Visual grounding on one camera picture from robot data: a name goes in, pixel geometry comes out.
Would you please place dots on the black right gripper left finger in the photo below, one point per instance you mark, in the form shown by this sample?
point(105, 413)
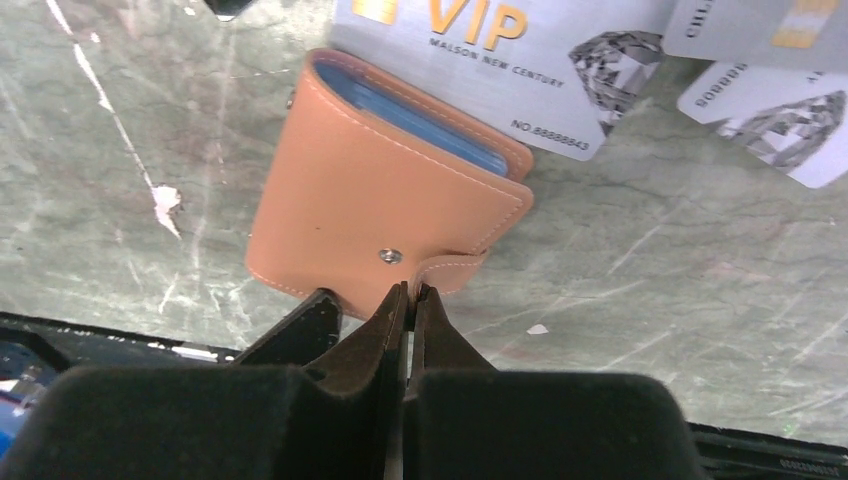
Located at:
point(328, 419)

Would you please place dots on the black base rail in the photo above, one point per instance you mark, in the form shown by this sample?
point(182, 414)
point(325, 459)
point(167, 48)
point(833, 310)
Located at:
point(403, 396)

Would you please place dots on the tan leather card holder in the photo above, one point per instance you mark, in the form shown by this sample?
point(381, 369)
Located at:
point(375, 182)

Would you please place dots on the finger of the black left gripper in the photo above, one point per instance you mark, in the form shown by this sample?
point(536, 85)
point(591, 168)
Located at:
point(307, 332)

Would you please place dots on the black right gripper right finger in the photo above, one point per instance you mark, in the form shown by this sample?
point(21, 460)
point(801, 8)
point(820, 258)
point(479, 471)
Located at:
point(465, 419)

